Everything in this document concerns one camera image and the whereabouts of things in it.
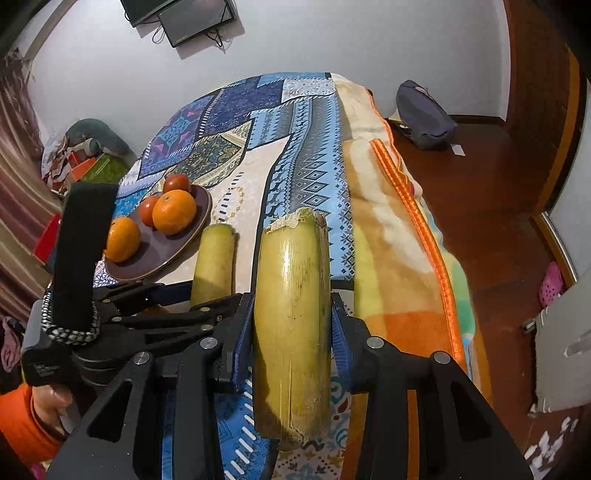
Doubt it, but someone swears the pile of bags and boxes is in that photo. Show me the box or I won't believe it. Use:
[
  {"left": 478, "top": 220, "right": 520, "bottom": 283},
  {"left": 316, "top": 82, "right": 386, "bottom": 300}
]
[{"left": 41, "top": 138, "right": 100, "bottom": 190}]

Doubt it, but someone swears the dark purple round plate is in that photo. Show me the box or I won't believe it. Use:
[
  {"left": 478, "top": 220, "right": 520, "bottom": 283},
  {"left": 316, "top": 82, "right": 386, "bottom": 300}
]
[{"left": 102, "top": 184, "right": 213, "bottom": 282}]

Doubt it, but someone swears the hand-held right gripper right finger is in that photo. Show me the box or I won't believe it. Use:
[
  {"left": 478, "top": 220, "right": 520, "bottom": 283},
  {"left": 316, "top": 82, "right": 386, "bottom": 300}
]
[{"left": 329, "top": 292, "right": 534, "bottom": 480}]

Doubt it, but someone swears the large orange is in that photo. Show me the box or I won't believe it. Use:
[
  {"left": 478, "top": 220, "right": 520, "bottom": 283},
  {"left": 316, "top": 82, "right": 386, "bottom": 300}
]
[{"left": 152, "top": 189, "right": 198, "bottom": 236}]

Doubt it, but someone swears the pink clog shoe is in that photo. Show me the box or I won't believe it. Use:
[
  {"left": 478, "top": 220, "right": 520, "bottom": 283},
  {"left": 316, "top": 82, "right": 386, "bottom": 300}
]
[{"left": 539, "top": 261, "right": 565, "bottom": 308}]

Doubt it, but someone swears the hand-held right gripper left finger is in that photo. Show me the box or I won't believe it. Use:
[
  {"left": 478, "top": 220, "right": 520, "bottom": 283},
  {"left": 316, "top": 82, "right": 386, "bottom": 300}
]
[{"left": 46, "top": 293, "right": 257, "bottom": 480}]

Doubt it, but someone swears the blue patchwork patterned blanket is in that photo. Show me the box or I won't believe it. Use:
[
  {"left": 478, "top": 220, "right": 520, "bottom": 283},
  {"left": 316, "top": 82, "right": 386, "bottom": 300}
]
[{"left": 92, "top": 71, "right": 358, "bottom": 480}]

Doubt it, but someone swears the person's left hand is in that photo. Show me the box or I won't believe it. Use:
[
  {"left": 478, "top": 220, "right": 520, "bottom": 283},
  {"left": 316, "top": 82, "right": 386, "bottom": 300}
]
[{"left": 30, "top": 383, "right": 77, "bottom": 439}]

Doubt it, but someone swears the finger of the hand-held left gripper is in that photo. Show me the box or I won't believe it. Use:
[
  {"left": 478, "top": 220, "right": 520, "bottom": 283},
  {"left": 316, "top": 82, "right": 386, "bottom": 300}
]
[
  {"left": 96, "top": 278, "right": 195, "bottom": 315},
  {"left": 115, "top": 294, "right": 253, "bottom": 352}
]

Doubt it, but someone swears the black wall television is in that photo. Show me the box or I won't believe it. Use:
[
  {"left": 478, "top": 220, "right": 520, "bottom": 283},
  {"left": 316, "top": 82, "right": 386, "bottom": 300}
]
[{"left": 120, "top": 0, "right": 181, "bottom": 27}]

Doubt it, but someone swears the small black wall monitor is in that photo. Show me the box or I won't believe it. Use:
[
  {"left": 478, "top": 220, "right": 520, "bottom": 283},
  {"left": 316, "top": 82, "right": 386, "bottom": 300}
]
[{"left": 158, "top": 0, "right": 235, "bottom": 48}]

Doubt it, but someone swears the grey long pillow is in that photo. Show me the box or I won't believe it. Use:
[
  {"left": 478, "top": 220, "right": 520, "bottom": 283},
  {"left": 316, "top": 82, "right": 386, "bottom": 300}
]
[{"left": 65, "top": 119, "right": 132, "bottom": 155}]

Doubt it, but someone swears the person's left forearm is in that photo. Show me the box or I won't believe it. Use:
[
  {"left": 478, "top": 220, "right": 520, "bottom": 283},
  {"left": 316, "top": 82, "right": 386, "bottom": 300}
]
[{"left": 0, "top": 383, "right": 63, "bottom": 468}]

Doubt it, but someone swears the red box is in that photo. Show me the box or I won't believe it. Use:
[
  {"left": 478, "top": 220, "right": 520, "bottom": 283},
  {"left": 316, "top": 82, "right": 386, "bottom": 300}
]
[{"left": 31, "top": 217, "right": 63, "bottom": 264}]

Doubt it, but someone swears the orange beige fleece blanket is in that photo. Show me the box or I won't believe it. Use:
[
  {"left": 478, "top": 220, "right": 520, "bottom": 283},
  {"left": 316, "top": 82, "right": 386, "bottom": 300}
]
[{"left": 332, "top": 74, "right": 483, "bottom": 480}]

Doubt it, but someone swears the medium orange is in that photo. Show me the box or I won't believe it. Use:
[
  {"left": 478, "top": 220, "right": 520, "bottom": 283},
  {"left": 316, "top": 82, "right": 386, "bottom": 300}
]
[{"left": 105, "top": 217, "right": 142, "bottom": 264}]

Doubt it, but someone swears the red tomato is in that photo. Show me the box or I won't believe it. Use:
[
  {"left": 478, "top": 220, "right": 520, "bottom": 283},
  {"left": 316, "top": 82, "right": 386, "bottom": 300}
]
[
  {"left": 139, "top": 195, "right": 162, "bottom": 228},
  {"left": 163, "top": 174, "right": 191, "bottom": 195}
]

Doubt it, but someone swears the striped brown curtain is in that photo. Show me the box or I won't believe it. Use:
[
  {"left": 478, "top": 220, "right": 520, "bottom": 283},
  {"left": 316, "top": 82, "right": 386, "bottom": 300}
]
[{"left": 0, "top": 51, "right": 63, "bottom": 324}]

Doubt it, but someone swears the dark fabric bag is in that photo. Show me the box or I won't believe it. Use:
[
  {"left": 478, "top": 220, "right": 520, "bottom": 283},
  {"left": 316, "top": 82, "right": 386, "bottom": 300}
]
[{"left": 396, "top": 79, "right": 458, "bottom": 151}]

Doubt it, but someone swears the white heart-decorated sliding door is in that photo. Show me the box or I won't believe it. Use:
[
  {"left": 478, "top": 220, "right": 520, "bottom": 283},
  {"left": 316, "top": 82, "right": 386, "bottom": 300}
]
[{"left": 531, "top": 78, "right": 591, "bottom": 287}]

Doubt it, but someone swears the white foam puzzle mat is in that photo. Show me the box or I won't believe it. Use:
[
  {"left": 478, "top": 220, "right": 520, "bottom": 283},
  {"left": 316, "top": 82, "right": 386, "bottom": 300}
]
[{"left": 524, "top": 277, "right": 591, "bottom": 462}]

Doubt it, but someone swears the green patterned box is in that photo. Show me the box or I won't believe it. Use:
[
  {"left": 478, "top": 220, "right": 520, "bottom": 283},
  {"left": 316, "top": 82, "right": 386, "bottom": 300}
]
[{"left": 78, "top": 154, "right": 134, "bottom": 185}]

